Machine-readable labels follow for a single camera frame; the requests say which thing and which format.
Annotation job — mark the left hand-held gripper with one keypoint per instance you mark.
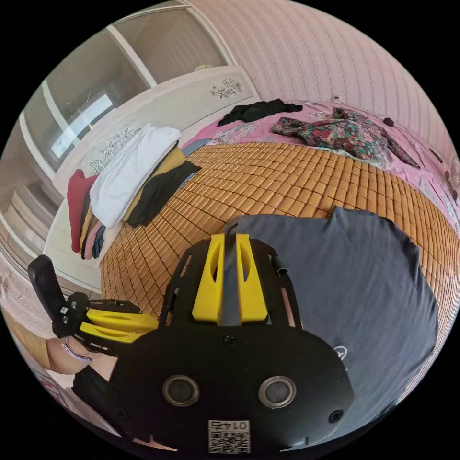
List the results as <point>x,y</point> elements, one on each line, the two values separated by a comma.
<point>73,311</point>

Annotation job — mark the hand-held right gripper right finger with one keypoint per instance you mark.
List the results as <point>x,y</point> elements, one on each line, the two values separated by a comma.
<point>253,291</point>

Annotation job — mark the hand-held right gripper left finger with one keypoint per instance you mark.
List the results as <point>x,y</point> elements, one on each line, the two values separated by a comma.
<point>205,287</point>

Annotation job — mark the gray shirt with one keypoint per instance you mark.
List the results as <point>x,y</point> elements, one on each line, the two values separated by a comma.
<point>359,287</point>

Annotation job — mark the person's left forearm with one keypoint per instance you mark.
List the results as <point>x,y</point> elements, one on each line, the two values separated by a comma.
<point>59,355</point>

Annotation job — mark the person's left hand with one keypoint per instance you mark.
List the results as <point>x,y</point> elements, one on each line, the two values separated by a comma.
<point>100,364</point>

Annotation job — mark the person's body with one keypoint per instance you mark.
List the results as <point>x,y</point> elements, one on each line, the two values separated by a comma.
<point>30,346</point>

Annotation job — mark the bed with woven mat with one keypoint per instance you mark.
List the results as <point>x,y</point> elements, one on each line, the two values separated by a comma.
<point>273,179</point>

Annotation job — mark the pile of clothes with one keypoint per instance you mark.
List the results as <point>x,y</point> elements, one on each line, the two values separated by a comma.
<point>122,179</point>

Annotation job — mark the floral garment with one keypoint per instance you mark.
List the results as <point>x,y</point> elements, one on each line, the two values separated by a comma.
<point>341,133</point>

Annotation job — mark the black garment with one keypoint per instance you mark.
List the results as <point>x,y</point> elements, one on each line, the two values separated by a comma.
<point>257,109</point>

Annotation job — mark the white cupboard with glass doors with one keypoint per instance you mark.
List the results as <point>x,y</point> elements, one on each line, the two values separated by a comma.
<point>90,90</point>

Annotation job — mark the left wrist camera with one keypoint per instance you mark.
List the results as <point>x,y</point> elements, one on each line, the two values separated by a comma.
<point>46,284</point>

